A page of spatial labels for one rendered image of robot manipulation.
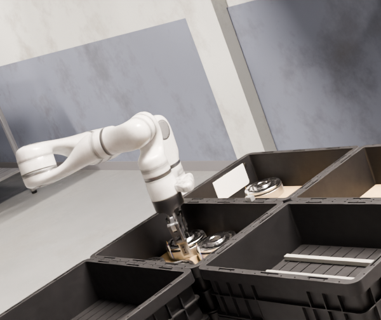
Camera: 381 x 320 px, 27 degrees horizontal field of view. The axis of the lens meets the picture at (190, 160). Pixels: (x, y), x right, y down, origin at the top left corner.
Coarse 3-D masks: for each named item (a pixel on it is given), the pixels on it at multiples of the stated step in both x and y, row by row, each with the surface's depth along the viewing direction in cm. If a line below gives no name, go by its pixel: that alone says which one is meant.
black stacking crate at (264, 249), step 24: (288, 216) 175; (312, 216) 171; (336, 216) 166; (360, 216) 161; (264, 240) 170; (288, 240) 175; (312, 240) 174; (336, 240) 169; (360, 240) 164; (216, 264) 161; (240, 264) 165; (264, 264) 169; (288, 264) 170; (312, 264) 166; (336, 264) 162; (216, 288) 158; (240, 288) 152; (264, 288) 148; (240, 312) 156; (264, 312) 150; (288, 312) 145; (312, 312) 140; (336, 312) 136; (360, 312) 132
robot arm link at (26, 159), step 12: (84, 132) 214; (36, 144) 199; (48, 144) 200; (60, 144) 204; (72, 144) 207; (24, 156) 197; (36, 156) 197; (48, 156) 199; (24, 168) 198; (36, 168) 197
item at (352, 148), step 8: (256, 152) 222; (264, 152) 219; (272, 152) 216; (280, 152) 214; (288, 152) 212; (296, 152) 210; (304, 152) 207; (240, 160) 221; (224, 168) 219; (328, 168) 187; (216, 176) 215; (200, 184) 213; (304, 184) 183; (192, 192) 210; (296, 192) 179; (184, 200) 205; (192, 200) 202; (200, 200) 200; (208, 200) 197; (216, 200) 195; (224, 200) 193; (232, 200) 191; (240, 200) 188; (256, 200) 184; (264, 200) 182; (272, 200) 180; (280, 200) 178; (288, 200) 178
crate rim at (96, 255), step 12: (192, 204) 200; (204, 204) 196; (216, 204) 193; (228, 204) 190; (240, 204) 187; (252, 204) 183; (264, 204) 180; (276, 204) 177; (156, 216) 202; (264, 216) 173; (132, 228) 198; (120, 240) 194; (228, 240) 167; (96, 252) 191; (216, 252) 163; (156, 264) 169; (168, 264) 166; (180, 264) 164
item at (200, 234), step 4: (188, 232) 202; (192, 232) 200; (196, 232) 200; (200, 232) 198; (196, 236) 196; (200, 236) 195; (172, 240) 201; (192, 240) 195; (196, 240) 194; (200, 240) 195; (168, 244) 198; (172, 244) 197; (192, 244) 193; (172, 248) 195; (176, 248) 194
